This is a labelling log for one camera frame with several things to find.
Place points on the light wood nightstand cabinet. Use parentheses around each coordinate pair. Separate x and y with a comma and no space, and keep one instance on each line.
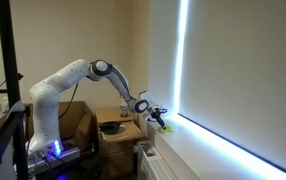
(120,155)

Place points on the white roller blind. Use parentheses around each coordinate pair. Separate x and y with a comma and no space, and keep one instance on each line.
(233,78)

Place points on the white wall radiator heater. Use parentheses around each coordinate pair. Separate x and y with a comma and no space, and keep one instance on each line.
(150,164)

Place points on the open top wooden drawer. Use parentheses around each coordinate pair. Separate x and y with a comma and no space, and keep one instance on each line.
(128,131)

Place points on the black tripod pole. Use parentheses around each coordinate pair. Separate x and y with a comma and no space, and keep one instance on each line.
(12,138)

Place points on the spray bottle red nozzle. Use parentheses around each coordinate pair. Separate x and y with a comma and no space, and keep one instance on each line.
(123,107)

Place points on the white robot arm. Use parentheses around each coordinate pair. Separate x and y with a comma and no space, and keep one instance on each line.
(46,96)

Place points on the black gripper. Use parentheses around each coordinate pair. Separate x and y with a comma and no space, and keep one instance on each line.
(156,113)

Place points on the yellow sponge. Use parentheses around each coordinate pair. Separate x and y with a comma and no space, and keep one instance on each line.
(166,129)

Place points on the dark blue bowl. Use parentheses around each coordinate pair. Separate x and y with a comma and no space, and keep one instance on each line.
(110,127)

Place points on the brown leather armchair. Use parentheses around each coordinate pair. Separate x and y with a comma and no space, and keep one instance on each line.
(75,126)

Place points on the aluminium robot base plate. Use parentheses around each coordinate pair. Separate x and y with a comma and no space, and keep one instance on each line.
(37,164)

